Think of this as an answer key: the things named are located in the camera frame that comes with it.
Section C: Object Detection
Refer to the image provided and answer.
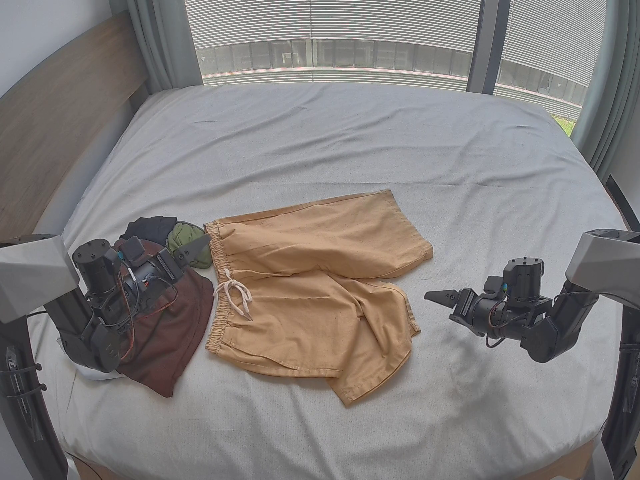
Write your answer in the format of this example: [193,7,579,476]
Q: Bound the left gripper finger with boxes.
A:
[172,234,212,269]

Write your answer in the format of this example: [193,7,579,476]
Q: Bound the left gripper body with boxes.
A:
[133,247,187,303]

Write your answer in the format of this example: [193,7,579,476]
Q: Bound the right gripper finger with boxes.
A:
[423,288,464,310]

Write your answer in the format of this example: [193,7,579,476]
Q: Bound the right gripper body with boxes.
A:
[449,287,506,337]

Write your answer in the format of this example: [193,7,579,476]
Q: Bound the bed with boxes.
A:
[0,10,640,480]

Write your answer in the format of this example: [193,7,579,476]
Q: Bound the green garment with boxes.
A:
[166,221,214,272]

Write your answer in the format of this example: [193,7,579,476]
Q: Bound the black garment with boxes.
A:
[124,215,179,245]

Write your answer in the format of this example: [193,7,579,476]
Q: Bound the dark brown garment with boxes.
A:
[111,238,216,399]

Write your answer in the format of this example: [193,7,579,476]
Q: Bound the white garment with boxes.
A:
[74,362,124,383]

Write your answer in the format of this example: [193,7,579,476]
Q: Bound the grey-green curtain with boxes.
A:
[571,0,640,185]
[104,0,204,95]

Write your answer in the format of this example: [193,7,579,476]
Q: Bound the window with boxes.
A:
[180,0,610,119]

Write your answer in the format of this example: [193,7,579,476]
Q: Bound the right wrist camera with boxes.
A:
[482,276,510,299]

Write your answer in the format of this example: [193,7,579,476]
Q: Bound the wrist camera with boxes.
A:
[119,236,147,265]
[482,276,510,299]

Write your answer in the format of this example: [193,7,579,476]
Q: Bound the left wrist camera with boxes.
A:
[119,236,147,265]

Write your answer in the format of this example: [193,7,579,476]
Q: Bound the tan drawstring shorts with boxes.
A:
[202,188,434,409]

